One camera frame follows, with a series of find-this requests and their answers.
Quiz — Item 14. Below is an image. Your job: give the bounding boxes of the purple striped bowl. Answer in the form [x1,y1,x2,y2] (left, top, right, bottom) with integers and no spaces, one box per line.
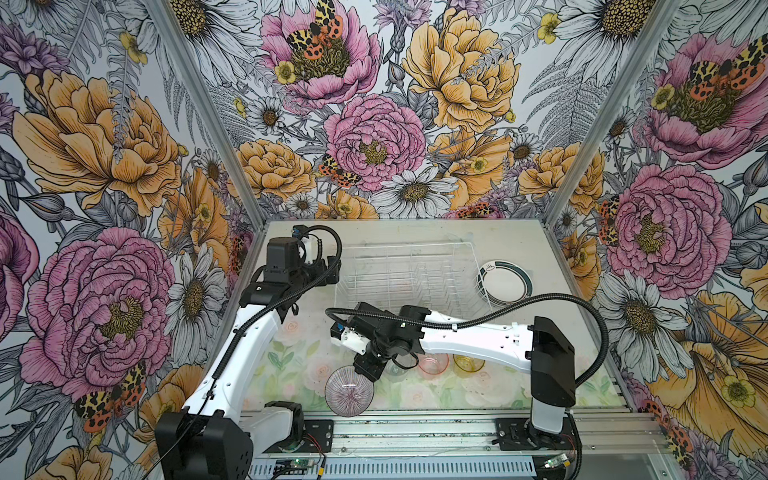
[324,366,375,417]

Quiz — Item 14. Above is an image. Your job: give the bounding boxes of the yellow plastic cup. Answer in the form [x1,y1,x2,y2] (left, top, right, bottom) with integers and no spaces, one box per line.
[452,355,485,375]

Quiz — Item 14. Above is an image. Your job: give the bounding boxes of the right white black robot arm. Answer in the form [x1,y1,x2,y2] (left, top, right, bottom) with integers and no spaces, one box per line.
[330,302,576,434]

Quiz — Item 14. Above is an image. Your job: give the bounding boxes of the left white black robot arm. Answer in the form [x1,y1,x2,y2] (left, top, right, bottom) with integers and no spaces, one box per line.
[154,226,341,479]

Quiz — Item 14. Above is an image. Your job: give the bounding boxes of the green circuit board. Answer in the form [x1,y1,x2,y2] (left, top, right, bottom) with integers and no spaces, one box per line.
[272,459,314,478]

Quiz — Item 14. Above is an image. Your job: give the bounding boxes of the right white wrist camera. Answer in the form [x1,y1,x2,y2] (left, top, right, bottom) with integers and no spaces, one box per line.
[330,326,370,355]

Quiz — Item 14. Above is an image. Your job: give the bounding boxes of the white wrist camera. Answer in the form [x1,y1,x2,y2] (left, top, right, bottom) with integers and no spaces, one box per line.
[330,326,370,355]
[292,225,309,239]

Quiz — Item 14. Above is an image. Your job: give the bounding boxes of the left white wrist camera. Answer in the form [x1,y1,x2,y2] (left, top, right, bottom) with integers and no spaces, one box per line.
[292,225,309,239]

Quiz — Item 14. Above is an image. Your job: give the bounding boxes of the left black cable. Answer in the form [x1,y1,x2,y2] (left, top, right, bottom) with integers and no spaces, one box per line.
[155,225,344,469]

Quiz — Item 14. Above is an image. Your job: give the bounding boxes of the white wire dish rack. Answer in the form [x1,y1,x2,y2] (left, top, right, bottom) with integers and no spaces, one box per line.
[334,241,492,320]

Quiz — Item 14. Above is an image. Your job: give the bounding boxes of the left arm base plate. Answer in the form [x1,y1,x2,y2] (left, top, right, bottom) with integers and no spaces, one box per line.
[266,419,335,454]

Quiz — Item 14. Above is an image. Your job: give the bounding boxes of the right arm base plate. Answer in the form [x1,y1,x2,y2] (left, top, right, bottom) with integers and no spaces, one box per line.
[491,416,580,451]

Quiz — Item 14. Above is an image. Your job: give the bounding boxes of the right black corrugated cable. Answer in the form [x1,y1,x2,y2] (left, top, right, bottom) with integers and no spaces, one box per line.
[323,292,611,390]

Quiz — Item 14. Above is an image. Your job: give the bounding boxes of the aluminium front rail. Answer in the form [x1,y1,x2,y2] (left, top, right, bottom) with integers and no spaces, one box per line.
[247,411,684,479]

